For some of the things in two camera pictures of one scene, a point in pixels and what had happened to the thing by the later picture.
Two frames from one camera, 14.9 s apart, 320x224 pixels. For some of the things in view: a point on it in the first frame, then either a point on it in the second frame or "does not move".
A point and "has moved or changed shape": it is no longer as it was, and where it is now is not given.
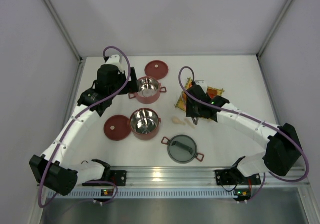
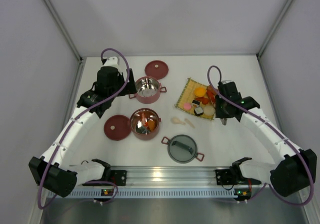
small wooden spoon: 188,120 does not move
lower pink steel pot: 144,123 does not move
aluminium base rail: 187,182 does not move
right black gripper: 196,114 to 222,114
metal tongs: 195,121 has moved or changed shape
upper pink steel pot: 149,88 does not move
